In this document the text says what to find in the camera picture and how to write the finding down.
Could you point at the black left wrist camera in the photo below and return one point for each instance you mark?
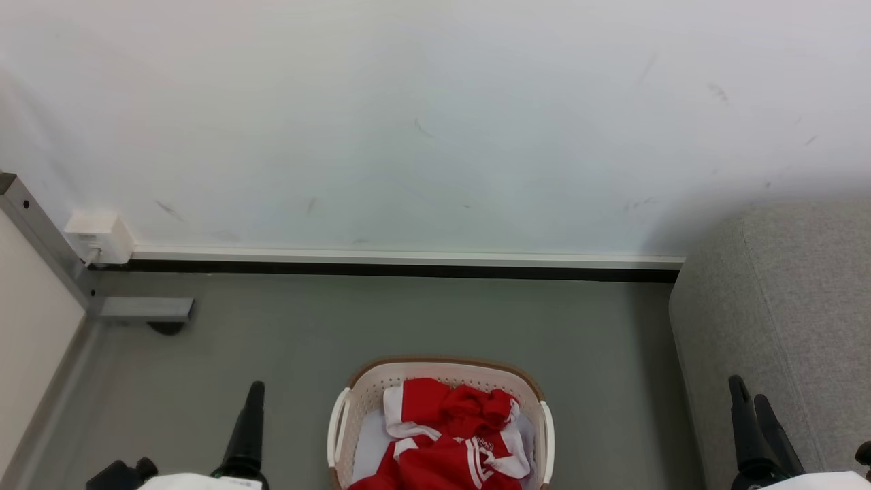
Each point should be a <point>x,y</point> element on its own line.
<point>119,476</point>

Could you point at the grey fabric sofa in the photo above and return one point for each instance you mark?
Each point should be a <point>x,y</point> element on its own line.
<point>782,306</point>

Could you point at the white perforated laundry basket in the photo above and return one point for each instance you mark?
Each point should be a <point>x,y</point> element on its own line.
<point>371,391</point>

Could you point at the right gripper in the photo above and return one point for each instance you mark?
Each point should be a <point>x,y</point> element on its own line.
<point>816,482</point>

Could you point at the white and black baseboard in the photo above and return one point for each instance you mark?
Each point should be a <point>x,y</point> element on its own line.
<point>408,263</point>

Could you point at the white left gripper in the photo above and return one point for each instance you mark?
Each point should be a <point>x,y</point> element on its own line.
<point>197,483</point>

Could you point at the black round frame foot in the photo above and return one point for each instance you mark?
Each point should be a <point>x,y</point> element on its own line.
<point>166,327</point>

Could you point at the white wall outlet box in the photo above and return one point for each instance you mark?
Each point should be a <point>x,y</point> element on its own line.
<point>102,235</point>

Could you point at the grey metal frame leg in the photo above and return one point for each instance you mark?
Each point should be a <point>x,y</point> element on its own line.
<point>41,235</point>

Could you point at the red and white garment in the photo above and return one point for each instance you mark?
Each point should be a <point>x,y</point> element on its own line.
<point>442,449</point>

